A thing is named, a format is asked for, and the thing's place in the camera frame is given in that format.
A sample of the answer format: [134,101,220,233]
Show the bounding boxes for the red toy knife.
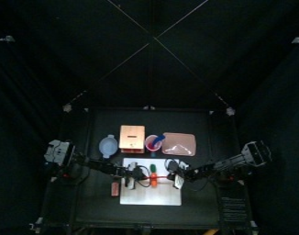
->
[141,176,174,182]

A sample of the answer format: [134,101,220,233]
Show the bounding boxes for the white plastic cutting board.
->
[119,157,183,207]

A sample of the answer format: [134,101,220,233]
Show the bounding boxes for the red plastic cup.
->
[143,134,165,152]

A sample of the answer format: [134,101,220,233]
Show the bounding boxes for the blue toy utensil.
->
[153,133,167,147]

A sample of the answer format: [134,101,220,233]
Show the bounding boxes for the small wooden box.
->
[118,124,146,154]

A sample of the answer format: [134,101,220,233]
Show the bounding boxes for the thin white cord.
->
[106,0,233,108]
[67,0,210,106]

